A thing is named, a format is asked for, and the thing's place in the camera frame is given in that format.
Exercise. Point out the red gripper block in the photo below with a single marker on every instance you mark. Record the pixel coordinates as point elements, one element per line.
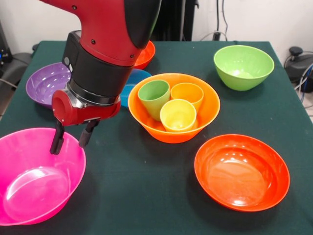
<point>88,115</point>

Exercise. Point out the green plastic cup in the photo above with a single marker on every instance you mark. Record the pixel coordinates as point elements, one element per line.
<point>152,105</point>

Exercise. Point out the yellow plastic cup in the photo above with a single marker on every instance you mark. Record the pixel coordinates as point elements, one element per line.
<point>178,117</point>

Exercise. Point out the orange plastic cup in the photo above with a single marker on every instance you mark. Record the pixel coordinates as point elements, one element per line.
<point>188,93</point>

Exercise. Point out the orange plastic bowl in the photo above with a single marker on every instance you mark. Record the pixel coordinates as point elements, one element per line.
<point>207,102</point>

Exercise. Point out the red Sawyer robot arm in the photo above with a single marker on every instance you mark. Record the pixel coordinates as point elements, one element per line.
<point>110,36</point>

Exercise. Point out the black computer tower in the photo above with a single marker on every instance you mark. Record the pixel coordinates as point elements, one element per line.
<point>3,41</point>

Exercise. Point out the pink plastic bowl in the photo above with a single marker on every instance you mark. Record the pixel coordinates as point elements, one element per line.
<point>36,176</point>

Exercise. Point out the purple plastic bowl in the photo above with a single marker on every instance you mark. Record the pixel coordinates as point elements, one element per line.
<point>44,83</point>

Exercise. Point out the blue plastic bowl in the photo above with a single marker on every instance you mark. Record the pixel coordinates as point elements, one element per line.
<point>134,78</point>

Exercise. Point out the red plastic bowl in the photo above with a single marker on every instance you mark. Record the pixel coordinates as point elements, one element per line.
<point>239,176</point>
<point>148,55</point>

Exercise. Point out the dark green table cloth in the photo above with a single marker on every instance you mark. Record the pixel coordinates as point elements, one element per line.
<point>244,117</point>

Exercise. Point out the green plastic bowl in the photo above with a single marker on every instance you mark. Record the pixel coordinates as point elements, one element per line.
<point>244,71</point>

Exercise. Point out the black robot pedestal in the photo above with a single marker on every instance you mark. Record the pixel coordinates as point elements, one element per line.
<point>176,19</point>

